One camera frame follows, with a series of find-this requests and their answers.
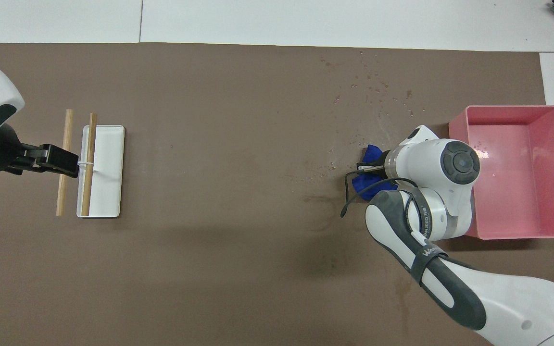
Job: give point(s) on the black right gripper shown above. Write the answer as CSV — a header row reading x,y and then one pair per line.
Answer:
x,y
371,168

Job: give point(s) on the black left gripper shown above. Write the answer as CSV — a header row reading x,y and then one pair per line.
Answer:
x,y
53,158

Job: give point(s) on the dark blue towel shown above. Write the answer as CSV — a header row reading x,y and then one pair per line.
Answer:
x,y
368,185

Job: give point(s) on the white towel rack tray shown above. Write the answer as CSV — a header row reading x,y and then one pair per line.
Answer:
x,y
108,182

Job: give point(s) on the long light wooden rod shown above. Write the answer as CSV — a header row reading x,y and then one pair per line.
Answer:
x,y
61,202

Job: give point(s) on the brown table mat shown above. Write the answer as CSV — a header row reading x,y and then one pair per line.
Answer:
x,y
209,120

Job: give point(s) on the pink plastic bin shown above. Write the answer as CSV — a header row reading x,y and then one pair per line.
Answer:
x,y
522,192

